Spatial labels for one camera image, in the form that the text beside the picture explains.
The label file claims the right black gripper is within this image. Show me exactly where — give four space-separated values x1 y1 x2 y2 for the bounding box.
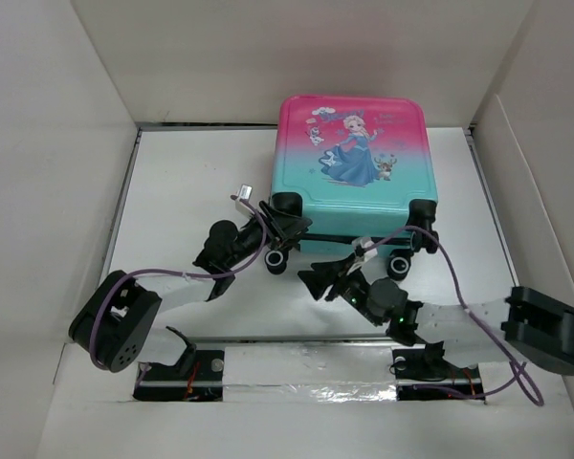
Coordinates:
298 252 382 326

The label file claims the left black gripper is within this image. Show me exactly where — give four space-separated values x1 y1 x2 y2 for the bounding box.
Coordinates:
224 202 309 269

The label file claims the pink and teal kids suitcase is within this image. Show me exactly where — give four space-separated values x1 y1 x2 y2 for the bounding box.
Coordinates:
270 95 438 281

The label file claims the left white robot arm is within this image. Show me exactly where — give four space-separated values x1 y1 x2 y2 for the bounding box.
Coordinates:
68 198 312 380

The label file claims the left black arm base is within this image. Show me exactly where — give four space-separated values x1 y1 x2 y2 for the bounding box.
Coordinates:
133 326 225 403

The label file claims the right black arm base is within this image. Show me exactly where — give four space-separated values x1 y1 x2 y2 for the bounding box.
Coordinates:
388 344 485 402

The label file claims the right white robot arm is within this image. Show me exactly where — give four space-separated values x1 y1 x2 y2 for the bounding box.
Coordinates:
298 256 574 376

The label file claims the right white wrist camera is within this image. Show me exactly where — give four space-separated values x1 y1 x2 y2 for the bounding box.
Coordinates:
347 237 378 274

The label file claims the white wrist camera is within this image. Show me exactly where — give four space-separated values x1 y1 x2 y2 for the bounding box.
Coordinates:
347 237 378 274
231 184 254 215

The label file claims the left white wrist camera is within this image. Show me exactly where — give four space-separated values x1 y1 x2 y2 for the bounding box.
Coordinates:
231 184 254 215

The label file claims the aluminium rail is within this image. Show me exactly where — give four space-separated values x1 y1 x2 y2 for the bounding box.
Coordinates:
191 334 395 344

